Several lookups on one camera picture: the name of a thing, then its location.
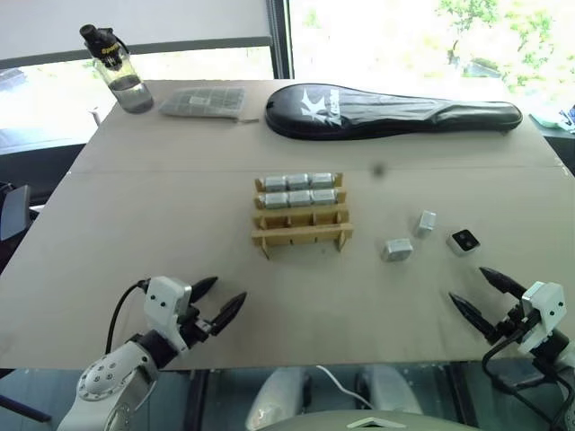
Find silver robot torso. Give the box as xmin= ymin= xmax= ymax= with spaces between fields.
xmin=268 ymin=411 xmax=471 ymax=431

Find green items on desk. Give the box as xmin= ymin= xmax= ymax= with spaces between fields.
xmin=528 ymin=103 xmax=575 ymax=132

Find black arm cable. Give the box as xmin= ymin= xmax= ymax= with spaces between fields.
xmin=104 ymin=278 xmax=151 ymax=356
xmin=482 ymin=335 xmax=575 ymax=426

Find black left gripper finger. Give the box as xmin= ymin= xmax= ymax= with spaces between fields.
xmin=210 ymin=292 xmax=249 ymax=336
xmin=190 ymin=276 xmax=220 ymax=303

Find block with black top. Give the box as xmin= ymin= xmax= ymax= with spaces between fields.
xmin=445 ymin=228 xmax=482 ymax=258

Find dark office chair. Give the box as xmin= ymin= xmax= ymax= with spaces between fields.
xmin=0 ymin=180 xmax=33 ymax=244

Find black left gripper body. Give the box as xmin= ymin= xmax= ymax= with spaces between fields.
xmin=176 ymin=303 xmax=217 ymax=351

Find pale rounded robot leg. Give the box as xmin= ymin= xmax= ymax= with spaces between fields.
xmin=357 ymin=364 xmax=424 ymax=417
xmin=244 ymin=366 xmax=313 ymax=431

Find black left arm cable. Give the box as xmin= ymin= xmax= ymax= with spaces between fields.
xmin=104 ymin=278 xmax=151 ymax=356

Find black racket bag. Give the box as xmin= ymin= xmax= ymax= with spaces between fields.
xmin=264 ymin=83 xmax=524 ymax=142

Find wooden slotted rack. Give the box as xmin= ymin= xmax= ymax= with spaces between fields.
xmin=251 ymin=172 xmax=355 ymax=260

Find clear water bottle black cap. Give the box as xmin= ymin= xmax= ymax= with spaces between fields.
xmin=79 ymin=24 xmax=155 ymax=115

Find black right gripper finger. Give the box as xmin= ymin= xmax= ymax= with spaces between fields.
xmin=479 ymin=267 xmax=527 ymax=299
xmin=448 ymin=292 xmax=500 ymax=346

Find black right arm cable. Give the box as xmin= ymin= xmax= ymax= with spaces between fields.
xmin=482 ymin=335 xmax=575 ymax=426

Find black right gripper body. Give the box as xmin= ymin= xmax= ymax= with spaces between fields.
xmin=492 ymin=301 xmax=541 ymax=347

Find dark window frame post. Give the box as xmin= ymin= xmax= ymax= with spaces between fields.
xmin=267 ymin=0 xmax=296 ymax=82

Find white cable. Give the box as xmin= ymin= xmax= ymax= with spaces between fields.
xmin=315 ymin=365 xmax=375 ymax=410

